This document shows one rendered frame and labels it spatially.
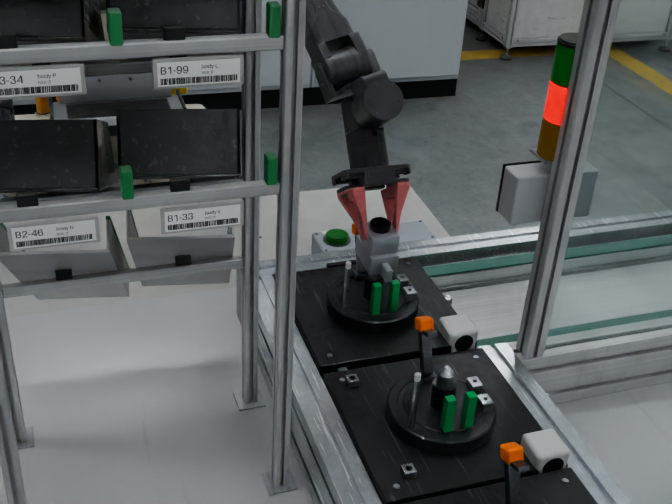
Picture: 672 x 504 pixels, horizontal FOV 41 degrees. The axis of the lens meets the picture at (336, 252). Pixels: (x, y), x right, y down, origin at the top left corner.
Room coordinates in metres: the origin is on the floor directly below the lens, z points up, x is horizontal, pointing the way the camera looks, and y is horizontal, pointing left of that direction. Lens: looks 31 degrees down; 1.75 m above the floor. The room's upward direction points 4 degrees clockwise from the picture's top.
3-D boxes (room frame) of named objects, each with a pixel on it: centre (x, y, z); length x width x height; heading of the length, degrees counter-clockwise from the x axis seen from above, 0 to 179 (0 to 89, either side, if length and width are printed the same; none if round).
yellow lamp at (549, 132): (1.09, -0.28, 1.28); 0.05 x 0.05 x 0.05
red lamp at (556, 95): (1.09, -0.28, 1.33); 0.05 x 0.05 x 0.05
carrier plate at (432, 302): (1.13, -0.06, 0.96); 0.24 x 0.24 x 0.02; 20
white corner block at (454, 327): (1.07, -0.19, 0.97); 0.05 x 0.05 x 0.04; 20
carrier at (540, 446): (0.89, -0.15, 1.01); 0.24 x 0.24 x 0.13; 20
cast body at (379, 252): (1.13, -0.06, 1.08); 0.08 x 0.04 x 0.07; 21
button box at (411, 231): (1.36, -0.07, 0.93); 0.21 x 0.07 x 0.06; 110
